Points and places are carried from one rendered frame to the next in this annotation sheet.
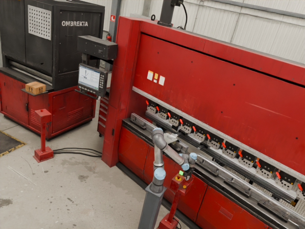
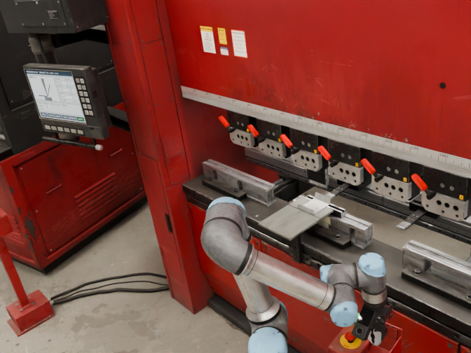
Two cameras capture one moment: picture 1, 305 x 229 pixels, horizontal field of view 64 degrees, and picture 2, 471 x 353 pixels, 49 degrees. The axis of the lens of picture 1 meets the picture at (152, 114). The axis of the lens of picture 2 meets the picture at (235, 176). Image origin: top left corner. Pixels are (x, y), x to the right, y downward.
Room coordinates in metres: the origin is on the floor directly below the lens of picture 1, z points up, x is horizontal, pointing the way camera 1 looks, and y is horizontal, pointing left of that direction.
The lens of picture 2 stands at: (0.97, -0.46, 2.16)
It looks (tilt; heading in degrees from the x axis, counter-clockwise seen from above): 28 degrees down; 14
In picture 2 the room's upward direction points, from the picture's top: 8 degrees counter-clockwise
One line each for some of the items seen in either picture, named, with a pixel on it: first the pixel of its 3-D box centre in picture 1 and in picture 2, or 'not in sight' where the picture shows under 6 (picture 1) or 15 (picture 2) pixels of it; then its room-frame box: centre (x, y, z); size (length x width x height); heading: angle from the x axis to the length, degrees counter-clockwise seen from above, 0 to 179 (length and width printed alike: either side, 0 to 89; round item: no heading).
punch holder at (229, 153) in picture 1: (231, 148); not in sight; (2.40, -0.94, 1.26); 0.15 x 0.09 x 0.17; 52
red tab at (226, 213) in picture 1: (225, 213); not in sight; (2.12, -1.03, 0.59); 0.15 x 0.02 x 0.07; 52
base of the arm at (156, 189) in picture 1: (157, 185); not in sight; (2.07, -0.20, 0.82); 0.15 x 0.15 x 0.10
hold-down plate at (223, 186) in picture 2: (138, 124); (223, 188); (3.21, 0.18, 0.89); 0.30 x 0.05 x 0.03; 52
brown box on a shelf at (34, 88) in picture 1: (34, 87); not in sight; (3.40, 1.84, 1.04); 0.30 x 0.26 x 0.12; 66
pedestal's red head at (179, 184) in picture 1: (181, 182); (364, 351); (2.29, -0.49, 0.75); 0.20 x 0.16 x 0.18; 61
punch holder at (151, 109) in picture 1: (153, 106); (245, 126); (3.14, 0.01, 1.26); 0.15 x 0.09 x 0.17; 52
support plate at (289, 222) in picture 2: (165, 139); (296, 217); (2.77, -0.24, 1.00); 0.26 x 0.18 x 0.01; 142
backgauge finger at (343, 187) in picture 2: (180, 132); (344, 185); (3.00, -0.43, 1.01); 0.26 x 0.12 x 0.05; 142
